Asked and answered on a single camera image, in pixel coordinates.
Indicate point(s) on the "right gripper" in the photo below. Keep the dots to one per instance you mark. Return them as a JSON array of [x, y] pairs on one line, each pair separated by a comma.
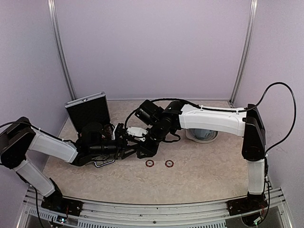
[[149, 151]]

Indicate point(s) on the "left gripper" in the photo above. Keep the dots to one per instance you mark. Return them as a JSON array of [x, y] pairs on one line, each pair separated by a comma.
[[121, 147]]

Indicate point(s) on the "single red chip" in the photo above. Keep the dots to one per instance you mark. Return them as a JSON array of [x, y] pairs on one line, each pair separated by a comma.
[[169, 163]]

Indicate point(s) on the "aluminium poker case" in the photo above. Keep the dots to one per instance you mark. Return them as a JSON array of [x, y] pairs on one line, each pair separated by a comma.
[[92, 108]]

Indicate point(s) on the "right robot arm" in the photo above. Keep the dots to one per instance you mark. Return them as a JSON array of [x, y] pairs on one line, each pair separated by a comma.
[[184, 115]]

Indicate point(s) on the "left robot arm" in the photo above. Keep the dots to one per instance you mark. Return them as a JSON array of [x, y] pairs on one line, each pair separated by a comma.
[[20, 136]]

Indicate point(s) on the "chip row right in case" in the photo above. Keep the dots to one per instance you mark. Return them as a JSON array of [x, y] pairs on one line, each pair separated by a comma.
[[108, 131]]

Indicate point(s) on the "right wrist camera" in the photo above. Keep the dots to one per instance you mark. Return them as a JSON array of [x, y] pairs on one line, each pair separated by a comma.
[[135, 133]]

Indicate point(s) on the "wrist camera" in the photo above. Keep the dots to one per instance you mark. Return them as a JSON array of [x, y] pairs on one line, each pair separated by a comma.
[[135, 133], [117, 132]]

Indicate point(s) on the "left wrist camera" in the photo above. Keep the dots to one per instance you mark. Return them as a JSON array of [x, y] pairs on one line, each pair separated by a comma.
[[117, 132]]

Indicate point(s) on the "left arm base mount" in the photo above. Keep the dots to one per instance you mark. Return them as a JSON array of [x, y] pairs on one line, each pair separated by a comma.
[[63, 205]]

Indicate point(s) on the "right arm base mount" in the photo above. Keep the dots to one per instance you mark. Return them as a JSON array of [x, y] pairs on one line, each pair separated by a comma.
[[246, 204]]

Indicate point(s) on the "left aluminium corner post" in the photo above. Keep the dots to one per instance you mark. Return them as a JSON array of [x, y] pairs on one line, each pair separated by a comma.
[[60, 50]]

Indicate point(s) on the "aluminium corner post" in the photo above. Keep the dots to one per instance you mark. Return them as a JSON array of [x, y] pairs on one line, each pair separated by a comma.
[[245, 51], [60, 50]]

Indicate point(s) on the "right aluminium corner post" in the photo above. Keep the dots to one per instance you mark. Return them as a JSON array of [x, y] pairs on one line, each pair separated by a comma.
[[245, 51]]

